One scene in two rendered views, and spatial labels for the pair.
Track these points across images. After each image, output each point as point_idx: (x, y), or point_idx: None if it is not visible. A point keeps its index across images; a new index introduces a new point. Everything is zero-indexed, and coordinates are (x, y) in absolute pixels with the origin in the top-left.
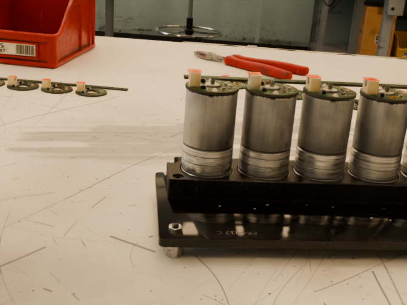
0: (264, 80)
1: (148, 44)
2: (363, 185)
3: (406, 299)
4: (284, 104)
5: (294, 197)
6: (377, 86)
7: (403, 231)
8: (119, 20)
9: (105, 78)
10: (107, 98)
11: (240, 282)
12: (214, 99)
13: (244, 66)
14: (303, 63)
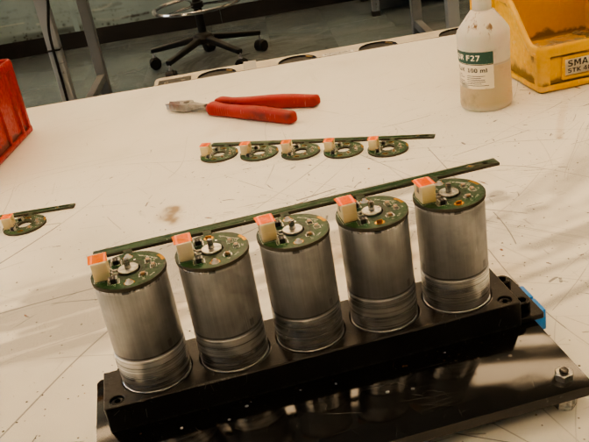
0: (204, 232)
1: (106, 103)
2: (371, 342)
3: None
4: (230, 274)
5: (281, 383)
6: (354, 210)
7: (429, 407)
8: (103, 10)
9: (46, 191)
10: (46, 231)
11: None
12: (131, 295)
13: (233, 114)
14: (314, 81)
